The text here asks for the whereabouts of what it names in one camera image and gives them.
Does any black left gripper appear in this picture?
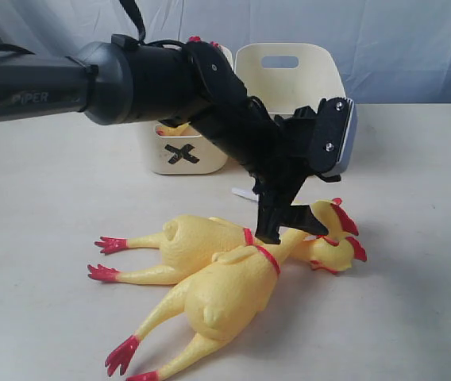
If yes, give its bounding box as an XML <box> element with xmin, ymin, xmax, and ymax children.
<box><xmin>181</xmin><ymin>40</ymin><xmax>329</xmax><ymax>244</ymax></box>

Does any yellow rubber chicken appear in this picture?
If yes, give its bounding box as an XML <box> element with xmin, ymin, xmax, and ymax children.
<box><xmin>87</xmin><ymin>215</ymin><xmax>367</xmax><ymax>285</ymax></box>
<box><xmin>105</xmin><ymin>198</ymin><xmax>358</xmax><ymax>380</ymax></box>
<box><xmin>156</xmin><ymin>36</ymin><xmax>222</xmax><ymax>137</ymax></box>

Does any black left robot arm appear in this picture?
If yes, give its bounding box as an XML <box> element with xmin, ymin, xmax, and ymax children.
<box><xmin>0</xmin><ymin>34</ymin><xmax>328</xmax><ymax>244</ymax></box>

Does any cream bin marked X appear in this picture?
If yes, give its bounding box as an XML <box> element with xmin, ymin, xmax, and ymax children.
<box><xmin>134</xmin><ymin>46</ymin><xmax>227</xmax><ymax>175</ymax></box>

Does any cream bin marked O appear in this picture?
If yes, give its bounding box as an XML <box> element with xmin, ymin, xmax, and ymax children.
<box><xmin>225</xmin><ymin>42</ymin><xmax>348</xmax><ymax>175</ymax></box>

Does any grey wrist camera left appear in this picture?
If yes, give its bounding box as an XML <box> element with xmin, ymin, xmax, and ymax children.
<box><xmin>309</xmin><ymin>97</ymin><xmax>357</xmax><ymax>183</ymax></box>

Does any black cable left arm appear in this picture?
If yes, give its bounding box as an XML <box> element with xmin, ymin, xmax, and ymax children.
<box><xmin>0</xmin><ymin>0</ymin><xmax>187</xmax><ymax>68</ymax></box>

